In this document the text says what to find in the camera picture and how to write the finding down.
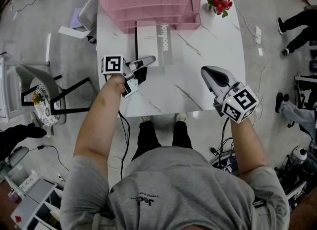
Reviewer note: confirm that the white paper sheet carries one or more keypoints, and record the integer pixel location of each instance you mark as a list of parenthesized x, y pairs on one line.
[(73, 32)]

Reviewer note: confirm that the white power strip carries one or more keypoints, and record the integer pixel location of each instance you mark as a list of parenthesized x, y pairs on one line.
[(258, 35)]

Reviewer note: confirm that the person's left white shoe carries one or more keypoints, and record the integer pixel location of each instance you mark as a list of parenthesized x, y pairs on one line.
[(144, 119)]

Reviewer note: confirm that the person's left forearm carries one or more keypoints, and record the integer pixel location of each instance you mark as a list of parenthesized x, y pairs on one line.
[(99, 115)]

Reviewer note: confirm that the person's white shoe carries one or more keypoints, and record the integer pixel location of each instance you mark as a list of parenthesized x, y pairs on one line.
[(144, 119), (181, 116)]

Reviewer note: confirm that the black power adapter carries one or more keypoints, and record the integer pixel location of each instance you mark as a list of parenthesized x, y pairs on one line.
[(40, 147)]

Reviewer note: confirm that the black bag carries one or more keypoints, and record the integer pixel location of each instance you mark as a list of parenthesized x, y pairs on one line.
[(19, 134)]

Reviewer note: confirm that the grey plastic chair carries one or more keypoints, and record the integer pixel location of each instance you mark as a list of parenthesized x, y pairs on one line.
[(90, 11)]

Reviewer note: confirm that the grey chair with black legs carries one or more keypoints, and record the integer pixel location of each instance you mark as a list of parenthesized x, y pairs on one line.
[(47, 80)]

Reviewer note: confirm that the patterned round cushion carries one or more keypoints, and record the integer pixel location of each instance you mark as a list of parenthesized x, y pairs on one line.
[(47, 110)]

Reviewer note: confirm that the white and grey notebook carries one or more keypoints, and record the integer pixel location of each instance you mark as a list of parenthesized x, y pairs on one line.
[(148, 45)]

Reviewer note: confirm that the white shelf unit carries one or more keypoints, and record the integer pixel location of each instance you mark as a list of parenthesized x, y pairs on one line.
[(32, 199)]

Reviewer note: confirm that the person's grey t-shirt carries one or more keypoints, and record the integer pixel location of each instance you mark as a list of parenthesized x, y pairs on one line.
[(173, 189)]

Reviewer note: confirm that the person's black trousers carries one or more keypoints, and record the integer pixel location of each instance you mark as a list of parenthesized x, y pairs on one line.
[(148, 139)]

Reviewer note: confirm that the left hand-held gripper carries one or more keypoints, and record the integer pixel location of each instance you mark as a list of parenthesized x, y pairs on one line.
[(112, 64)]

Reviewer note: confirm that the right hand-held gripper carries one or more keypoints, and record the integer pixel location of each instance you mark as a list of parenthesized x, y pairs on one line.
[(241, 105)]

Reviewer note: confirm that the person's right white shoe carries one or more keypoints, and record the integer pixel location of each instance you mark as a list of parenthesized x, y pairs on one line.
[(181, 116)]

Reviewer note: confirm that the red flower pot plant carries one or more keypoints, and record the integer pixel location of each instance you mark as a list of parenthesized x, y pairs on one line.
[(220, 3)]

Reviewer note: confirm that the white round-headed device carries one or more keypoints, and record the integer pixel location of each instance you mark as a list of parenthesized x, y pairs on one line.
[(299, 155)]

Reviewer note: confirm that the person's right forearm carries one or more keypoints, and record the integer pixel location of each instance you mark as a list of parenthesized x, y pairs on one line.
[(247, 144)]

